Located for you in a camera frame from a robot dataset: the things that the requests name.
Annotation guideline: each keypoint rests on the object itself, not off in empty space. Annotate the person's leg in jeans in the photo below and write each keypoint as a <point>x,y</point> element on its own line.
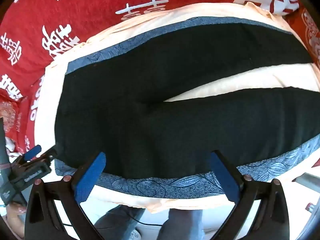
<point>180,225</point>
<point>120,220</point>

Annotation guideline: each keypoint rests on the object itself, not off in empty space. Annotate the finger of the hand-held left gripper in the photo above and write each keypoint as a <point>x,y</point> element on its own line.
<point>48,155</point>
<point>33,152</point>

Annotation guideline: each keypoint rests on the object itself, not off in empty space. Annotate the red embroidered cloth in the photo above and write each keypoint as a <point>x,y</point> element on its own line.
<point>7,116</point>
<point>308,32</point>

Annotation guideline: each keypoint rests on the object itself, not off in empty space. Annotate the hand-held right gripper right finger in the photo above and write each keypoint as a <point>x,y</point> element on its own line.
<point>225,177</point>

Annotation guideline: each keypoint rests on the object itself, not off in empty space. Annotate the peach blanket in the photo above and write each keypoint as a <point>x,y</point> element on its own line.
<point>250,80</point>

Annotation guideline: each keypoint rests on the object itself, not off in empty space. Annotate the red printed blanket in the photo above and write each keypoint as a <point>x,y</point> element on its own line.
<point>82,12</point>

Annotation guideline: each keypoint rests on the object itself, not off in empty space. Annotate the black pants with blue trim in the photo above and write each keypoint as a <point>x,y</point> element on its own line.
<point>150,80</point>

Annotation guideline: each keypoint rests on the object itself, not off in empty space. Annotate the person's left hand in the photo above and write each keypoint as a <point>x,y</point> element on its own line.
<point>15,215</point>

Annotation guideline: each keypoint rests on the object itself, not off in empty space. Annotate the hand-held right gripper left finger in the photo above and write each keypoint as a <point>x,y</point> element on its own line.
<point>88,180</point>

